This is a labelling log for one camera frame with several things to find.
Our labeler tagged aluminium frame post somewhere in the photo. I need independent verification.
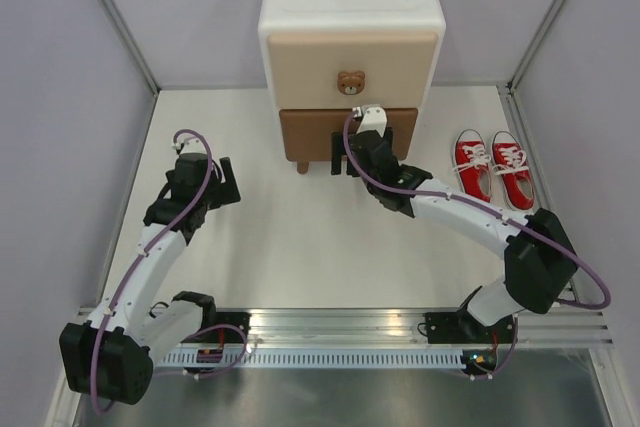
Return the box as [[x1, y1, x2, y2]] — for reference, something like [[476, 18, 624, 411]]
[[497, 0, 570, 209], [98, 0, 161, 99]]

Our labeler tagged brown bottom drawer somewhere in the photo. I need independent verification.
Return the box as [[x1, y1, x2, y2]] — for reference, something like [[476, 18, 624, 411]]
[[279, 108, 419, 163]]

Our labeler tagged red sneaker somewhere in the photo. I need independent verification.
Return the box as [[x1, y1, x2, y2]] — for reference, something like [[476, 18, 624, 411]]
[[491, 131, 535, 211], [453, 129, 492, 202]]

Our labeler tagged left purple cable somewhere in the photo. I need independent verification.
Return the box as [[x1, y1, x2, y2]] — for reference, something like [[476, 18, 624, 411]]
[[92, 129, 251, 414]]

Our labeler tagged beige top drawer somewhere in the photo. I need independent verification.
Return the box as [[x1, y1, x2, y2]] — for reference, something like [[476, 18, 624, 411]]
[[266, 31, 439, 109]]

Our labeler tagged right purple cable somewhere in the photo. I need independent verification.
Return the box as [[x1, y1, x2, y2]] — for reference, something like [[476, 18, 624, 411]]
[[344, 111, 612, 381]]

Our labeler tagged right aluminium frame post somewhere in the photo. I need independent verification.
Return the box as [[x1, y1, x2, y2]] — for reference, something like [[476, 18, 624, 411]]
[[497, 0, 570, 209]]

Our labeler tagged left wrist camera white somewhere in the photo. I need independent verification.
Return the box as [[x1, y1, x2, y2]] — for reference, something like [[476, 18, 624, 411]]
[[172, 136, 200, 155]]

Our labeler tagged brown bear knob top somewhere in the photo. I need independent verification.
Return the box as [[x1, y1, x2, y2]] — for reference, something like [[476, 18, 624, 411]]
[[336, 71, 366, 96]]

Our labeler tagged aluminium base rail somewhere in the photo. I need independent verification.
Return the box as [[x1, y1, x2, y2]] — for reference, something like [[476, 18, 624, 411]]
[[74, 307, 616, 354]]

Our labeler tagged white slotted cable duct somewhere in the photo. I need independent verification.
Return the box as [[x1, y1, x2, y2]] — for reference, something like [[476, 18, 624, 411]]
[[159, 347, 465, 369]]

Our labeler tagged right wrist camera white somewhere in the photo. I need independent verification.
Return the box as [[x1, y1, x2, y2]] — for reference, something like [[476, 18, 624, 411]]
[[352, 104, 387, 137]]

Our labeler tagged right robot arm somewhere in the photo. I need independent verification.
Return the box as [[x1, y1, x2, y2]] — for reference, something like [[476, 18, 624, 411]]
[[331, 130, 577, 342]]

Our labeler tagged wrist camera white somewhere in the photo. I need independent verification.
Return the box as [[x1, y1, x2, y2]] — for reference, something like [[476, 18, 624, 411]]
[[172, 136, 200, 155], [352, 104, 387, 137]]

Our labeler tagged left aluminium frame post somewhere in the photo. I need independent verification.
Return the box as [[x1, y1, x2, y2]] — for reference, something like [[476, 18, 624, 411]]
[[98, 0, 161, 99]]

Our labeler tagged cabinet left brown foot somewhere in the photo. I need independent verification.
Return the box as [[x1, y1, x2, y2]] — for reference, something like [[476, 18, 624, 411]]
[[296, 162, 309, 175]]

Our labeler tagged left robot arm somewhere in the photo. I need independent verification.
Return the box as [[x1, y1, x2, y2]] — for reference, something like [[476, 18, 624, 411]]
[[59, 152, 241, 405]]

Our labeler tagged purple cable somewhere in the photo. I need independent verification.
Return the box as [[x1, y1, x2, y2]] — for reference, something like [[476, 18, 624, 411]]
[[344, 111, 612, 381], [92, 129, 251, 414]]

